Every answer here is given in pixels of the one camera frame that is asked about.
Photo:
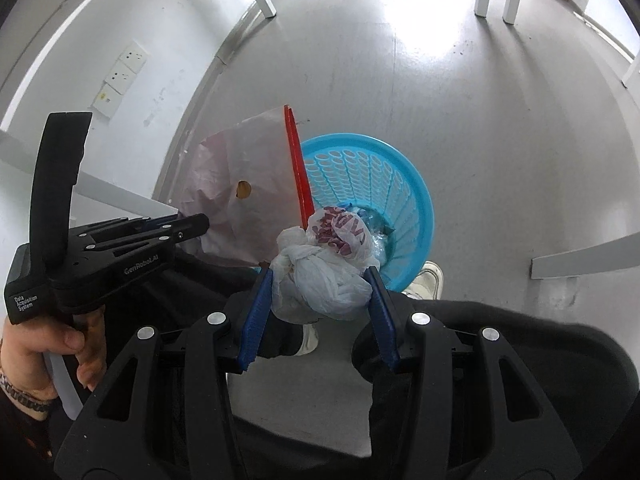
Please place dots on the clear plastic bag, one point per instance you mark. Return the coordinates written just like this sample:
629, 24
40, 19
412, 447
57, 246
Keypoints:
382, 247

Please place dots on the blue plastic mesh basket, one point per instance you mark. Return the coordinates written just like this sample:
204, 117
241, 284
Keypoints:
400, 185

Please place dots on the white plastic bag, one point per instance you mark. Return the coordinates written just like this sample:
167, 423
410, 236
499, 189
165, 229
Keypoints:
320, 280

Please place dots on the yellowed wall socket plate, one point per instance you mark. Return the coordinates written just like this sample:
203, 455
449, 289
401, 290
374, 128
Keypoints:
107, 101

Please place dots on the white wall socket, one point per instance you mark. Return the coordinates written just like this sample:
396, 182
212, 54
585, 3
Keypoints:
135, 56
118, 78

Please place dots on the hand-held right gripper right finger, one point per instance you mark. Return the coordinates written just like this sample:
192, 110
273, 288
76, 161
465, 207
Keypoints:
382, 315

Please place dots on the person's left hand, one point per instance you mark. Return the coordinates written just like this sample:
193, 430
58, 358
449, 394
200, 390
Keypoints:
30, 355

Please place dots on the white flat bar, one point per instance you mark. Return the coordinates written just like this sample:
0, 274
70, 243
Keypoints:
585, 257

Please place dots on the pink paper bag red edge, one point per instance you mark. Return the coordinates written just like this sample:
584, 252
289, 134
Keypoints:
260, 160

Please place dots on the person's black trousers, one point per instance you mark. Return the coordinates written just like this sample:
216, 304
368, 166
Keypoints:
550, 360

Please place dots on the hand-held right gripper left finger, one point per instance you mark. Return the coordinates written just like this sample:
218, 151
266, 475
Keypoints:
255, 315

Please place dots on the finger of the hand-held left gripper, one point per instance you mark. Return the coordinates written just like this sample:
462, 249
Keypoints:
165, 237
135, 222

